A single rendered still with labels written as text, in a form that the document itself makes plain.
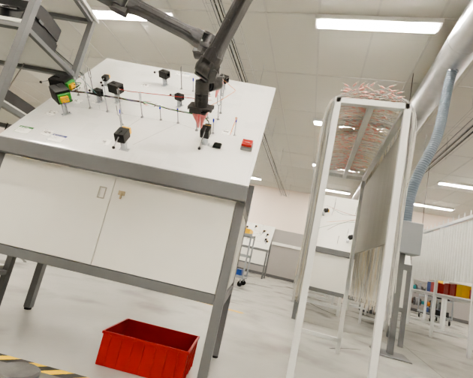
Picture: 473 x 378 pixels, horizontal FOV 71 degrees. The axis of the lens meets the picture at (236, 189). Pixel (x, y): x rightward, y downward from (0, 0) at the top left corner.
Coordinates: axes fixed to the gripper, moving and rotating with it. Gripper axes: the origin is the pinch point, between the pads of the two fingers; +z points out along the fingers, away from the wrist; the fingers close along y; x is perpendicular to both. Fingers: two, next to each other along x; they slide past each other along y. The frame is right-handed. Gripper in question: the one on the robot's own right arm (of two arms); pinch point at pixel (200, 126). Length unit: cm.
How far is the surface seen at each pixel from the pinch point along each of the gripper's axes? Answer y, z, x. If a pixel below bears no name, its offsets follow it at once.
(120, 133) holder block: 33.6, 7.1, 6.8
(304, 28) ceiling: -42, -11, -309
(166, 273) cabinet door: 1, 51, 39
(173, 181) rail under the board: 6.7, 20.6, 15.2
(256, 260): -46, 656, -598
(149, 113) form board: 36.2, 11.4, -30.8
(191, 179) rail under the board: -0.9, 19.1, 13.8
